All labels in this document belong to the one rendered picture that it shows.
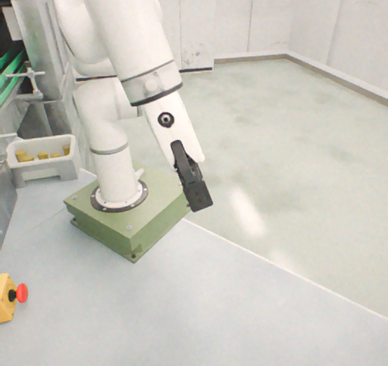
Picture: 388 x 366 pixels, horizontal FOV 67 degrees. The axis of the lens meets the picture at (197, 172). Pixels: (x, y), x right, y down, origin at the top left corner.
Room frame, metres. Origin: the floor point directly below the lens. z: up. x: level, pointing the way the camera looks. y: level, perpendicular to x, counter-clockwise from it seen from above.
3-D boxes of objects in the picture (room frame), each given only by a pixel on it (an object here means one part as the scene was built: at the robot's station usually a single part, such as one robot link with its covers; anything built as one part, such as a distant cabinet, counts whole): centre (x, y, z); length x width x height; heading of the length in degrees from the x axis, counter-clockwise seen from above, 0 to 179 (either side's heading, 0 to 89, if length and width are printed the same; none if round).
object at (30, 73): (1.36, 0.79, 0.90); 0.17 x 0.05 x 0.22; 106
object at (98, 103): (0.64, 0.21, 1.07); 0.13 x 0.10 x 0.16; 110
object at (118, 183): (0.65, 0.21, 0.92); 0.16 x 0.13 x 0.15; 151
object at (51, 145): (0.88, 0.55, 0.80); 0.22 x 0.17 x 0.09; 106
